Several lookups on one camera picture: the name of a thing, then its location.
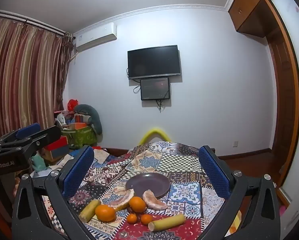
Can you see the pink item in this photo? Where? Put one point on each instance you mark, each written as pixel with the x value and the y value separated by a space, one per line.
pixel 283 209

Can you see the white paper sheet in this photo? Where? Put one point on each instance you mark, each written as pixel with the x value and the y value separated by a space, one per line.
pixel 100 155

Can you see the small tangerine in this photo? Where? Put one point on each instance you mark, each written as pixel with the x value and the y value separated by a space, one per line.
pixel 132 218
pixel 146 219

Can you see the yellow sugarcane piece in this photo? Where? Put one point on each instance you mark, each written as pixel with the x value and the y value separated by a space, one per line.
pixel 89 210
pixel 167 222

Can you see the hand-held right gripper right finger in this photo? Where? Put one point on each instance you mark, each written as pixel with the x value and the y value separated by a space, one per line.
pixel 213 172

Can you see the orange box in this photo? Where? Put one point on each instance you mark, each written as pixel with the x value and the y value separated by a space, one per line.
pixel 77 126

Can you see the striped brown curtain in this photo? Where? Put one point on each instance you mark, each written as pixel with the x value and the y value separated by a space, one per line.
pixel 22 67

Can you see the purple plate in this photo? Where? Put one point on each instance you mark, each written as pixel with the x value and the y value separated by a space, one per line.
pixel 149 182

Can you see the curtain rail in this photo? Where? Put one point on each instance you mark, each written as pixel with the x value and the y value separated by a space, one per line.
pixel 27 20

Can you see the peeled pink pomelo segment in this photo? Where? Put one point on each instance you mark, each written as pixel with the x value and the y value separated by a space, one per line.
pixel 152 200

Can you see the wooden door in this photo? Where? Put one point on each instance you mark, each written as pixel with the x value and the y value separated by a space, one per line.
pixel 282 92

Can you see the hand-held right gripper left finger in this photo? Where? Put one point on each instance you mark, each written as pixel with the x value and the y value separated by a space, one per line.
pixel 78 172

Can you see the pomelo wedge with yellow rind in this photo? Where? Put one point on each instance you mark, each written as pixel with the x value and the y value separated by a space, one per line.
pixel 122 200

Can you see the teal plastic item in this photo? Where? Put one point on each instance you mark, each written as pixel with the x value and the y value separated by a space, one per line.
pixel 38 162

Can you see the brown gathered curtain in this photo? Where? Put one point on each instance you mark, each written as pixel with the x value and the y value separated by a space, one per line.
pixel 65 60

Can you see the patchwork printed blanket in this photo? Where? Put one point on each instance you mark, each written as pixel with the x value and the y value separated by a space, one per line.
pixel 184 160

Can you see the large orange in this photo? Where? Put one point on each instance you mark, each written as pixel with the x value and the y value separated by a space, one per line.
pixel 137 204
pixel 105 213

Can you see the white wall outlet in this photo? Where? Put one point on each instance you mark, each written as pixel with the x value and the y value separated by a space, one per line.
pixel 235 144

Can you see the small black wall monitor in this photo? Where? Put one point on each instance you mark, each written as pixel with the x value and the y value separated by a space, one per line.
pixel 154 88

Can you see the white air conditioner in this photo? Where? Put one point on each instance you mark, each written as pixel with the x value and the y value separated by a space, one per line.
pixel 97 37

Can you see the red box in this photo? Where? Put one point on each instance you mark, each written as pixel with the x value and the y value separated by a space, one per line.
pixel 55 143

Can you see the black wall television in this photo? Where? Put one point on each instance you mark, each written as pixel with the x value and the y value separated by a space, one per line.
pixel 154 61

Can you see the grey blue box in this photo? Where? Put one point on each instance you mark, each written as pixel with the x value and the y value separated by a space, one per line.
pixel 60 152

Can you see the grey plush pillow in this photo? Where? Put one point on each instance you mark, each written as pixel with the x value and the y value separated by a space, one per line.
pixel 95 120

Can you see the wooden overhead cabinet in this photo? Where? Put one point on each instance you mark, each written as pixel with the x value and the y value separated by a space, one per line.
pixel 247 7

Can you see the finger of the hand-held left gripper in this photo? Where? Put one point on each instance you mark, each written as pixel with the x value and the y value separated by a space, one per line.
pixel 28 130
pixel 48 133

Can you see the red plastic bag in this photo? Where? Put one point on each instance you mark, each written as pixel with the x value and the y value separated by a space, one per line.
pixel 72 104

